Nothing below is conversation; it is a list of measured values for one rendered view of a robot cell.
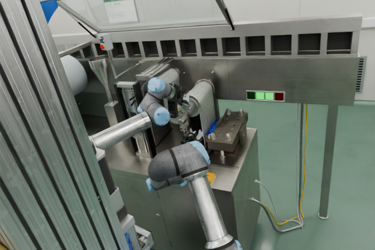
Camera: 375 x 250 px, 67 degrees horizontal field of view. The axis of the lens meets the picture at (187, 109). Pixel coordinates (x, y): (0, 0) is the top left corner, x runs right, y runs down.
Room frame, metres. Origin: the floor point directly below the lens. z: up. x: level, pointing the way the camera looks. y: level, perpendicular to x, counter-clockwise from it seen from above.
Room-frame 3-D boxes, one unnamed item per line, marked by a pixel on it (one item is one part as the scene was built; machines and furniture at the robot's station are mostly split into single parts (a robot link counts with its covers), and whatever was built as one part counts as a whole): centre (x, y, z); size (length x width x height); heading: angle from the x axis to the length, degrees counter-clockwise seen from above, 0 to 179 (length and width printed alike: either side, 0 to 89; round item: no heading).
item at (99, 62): (2.00, 0.56, 1.50); 0.14 x 0.14 x 0.06
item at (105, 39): (1.85, 0.45, 1.66); 0.07 x 0.07 x 0.10; 45
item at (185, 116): (1.54, 0.03, 1.05); 0.06 x 0.05 x 0.31; 152
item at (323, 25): (2.19, 0.38, 1.55); 3.08 x 0.08 x 0.23; 62
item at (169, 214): (2.05, 0.78, 0.43); 2.52 x 0.64 x 0.86; 62
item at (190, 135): (1.36, 0.02, 1.12); 0.12 x 0.08 x 0.09; 151
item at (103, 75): (2.00, 0.56, 1.18); 0.14 x 0.14 x 0.57
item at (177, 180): (1.22, 0.12, 1.01); 0.11 x 0.08 x 0.11; 105
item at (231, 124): (1.61, -0.25, 1.00); 0.40 x 0.16 x 0.06; 152
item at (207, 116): (1.63, -0.13, 1.11); 0.23 x 0.01 x 0.18; 152
